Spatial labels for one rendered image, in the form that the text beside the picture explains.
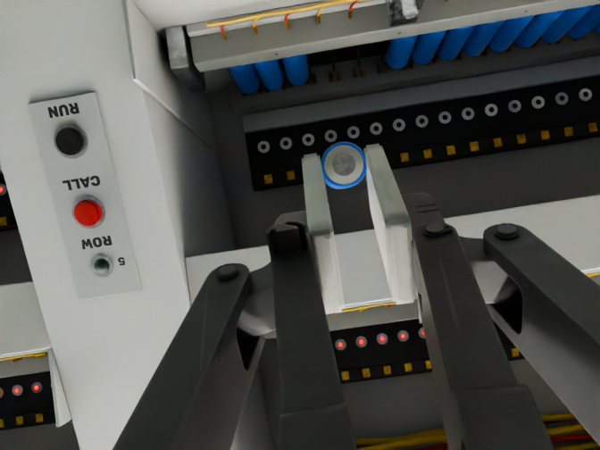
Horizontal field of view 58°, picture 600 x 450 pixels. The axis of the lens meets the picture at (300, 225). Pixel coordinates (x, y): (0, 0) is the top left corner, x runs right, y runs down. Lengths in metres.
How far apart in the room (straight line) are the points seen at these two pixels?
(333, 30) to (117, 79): 0.14
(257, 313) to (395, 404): 0.47
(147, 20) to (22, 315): 0.21
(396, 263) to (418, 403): 0.46
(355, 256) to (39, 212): 0.20
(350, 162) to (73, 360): 0.24
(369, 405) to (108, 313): 0.33
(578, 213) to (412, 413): 0.32
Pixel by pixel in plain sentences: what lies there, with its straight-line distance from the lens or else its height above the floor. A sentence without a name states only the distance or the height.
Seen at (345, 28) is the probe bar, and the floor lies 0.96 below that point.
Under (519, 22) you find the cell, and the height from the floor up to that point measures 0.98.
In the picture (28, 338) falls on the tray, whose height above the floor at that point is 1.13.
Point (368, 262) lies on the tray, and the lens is 0.34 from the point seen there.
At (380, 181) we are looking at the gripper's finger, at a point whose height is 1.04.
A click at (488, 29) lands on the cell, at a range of 0.43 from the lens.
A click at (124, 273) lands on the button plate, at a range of 0.35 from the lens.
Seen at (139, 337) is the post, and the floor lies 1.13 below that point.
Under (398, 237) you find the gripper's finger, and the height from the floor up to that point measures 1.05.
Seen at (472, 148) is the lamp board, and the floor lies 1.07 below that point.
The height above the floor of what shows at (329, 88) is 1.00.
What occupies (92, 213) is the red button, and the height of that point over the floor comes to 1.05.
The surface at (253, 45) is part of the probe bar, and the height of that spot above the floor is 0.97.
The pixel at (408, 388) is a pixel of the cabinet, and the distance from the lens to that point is 0.61.
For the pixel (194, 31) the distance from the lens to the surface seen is 0.38.
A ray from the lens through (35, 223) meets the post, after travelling 0.37.
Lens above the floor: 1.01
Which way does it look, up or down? 12 degrees up
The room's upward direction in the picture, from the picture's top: 171 degrees clockwise
